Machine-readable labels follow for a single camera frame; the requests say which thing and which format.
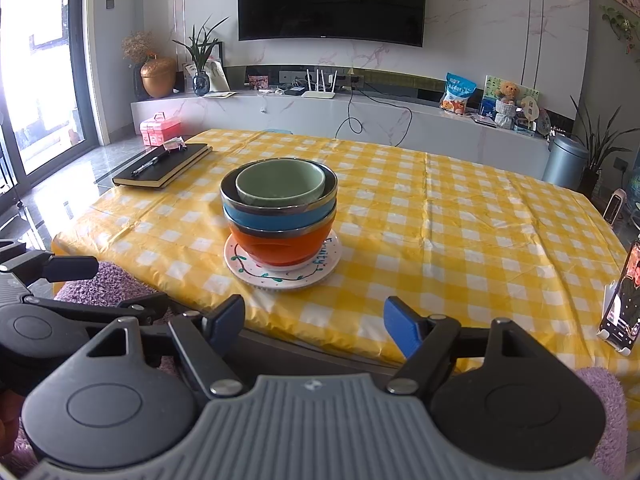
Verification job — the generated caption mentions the orange steel bowl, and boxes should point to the orange steel bowl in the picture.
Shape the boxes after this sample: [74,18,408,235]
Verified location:
[225,210,337,267]

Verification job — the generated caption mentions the white painted plate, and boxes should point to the white painted plate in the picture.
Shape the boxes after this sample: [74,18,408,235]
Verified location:
[223,230,343,292]

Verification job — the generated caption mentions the black pen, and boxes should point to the black pen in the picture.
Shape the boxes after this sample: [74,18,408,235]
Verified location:
[131,152,171,177]

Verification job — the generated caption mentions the black notebook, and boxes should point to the black notebook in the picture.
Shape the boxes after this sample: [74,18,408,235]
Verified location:
[112,143,213,191]

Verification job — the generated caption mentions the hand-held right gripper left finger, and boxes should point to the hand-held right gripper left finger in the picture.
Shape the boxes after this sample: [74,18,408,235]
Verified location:
[87,294,246,402]

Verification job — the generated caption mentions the white marble TV console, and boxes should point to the white marble TV console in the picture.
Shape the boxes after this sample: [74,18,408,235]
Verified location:
[131,89,551,171]

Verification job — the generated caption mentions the purple fluffy cushion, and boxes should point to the purple fluffy cushion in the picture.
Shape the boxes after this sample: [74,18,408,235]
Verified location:
[10,260,173,476]
[575,366,628,480]

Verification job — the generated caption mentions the glass sliding door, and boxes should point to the glass sliding door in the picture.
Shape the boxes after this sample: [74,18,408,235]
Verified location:
[0,0,101,191]

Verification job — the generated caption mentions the hanging vine plant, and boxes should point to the hanging vine plant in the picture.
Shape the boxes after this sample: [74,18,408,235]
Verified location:
[600,4,640,63]

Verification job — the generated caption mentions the small pink heater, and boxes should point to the small pink heater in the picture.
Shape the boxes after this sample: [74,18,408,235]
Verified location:
[602,188,628,226]

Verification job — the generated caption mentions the green picture board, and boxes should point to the green picture board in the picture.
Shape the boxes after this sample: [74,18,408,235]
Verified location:
[477,75,541,121]

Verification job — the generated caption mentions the black wall television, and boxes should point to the black wall television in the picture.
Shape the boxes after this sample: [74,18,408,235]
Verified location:
[237,0,427,48]

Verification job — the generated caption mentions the potted long-leaf plant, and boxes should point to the potted long-leaf plant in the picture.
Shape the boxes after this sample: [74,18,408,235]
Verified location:
[570,95,640,198]

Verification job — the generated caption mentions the white drawing board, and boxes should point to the white drawing board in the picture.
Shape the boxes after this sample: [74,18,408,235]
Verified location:
[182,57,231,93]

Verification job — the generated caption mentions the black cable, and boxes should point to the black cable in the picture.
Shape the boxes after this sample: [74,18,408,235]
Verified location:
[334,80,413,148]

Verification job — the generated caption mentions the green ceramic bowl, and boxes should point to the green ceramic bowl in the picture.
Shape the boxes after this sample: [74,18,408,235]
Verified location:
[235,161,326,209]

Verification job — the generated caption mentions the yellow checked tablecloth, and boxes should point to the yellow checked tablecloth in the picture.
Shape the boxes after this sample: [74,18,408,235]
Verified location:
[51,129,640,376]

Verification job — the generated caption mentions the gold acorn vase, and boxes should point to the gold acorn vase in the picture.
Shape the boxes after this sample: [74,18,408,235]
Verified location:
[140,53,178,99]

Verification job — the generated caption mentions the dried flower bunch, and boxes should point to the dried flower bunch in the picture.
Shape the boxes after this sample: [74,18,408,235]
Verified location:
[121,31,153,66]

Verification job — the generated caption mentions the pink storage box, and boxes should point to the pink storage box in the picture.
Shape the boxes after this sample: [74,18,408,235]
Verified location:
[139,112,182,147]

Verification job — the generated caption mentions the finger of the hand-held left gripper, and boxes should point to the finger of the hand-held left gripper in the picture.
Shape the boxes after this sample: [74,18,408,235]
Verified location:
[0,250,99,289]
[22,292,170,332]

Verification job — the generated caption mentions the white router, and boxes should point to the white router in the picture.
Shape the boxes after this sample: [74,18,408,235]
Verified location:
[301,68,338,99]

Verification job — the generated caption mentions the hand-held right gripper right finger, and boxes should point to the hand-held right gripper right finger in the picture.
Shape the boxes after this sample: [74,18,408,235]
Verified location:
[384,296,556,402]

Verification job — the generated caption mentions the blue snack bag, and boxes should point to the blue snack bag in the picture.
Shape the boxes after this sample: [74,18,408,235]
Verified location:
[440,72,477,113]

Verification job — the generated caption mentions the smartphone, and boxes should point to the smartphone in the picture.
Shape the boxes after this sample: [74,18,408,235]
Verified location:
[597,239,640,353]

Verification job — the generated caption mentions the green long-leaf plant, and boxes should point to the green long-leaf plant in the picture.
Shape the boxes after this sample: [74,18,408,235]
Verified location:
[172,16,230,75]

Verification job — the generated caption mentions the white woven pot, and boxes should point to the white woven pot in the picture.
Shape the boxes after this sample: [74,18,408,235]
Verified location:
[494,99,517,130]

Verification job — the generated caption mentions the blue steel bowl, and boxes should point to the blue steel bowl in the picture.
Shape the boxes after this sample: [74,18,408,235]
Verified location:
[220,159,339,236]

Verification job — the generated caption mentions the grey metal trash can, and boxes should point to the grey metal trash can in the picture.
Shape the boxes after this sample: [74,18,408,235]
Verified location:
[542,134,590,191]

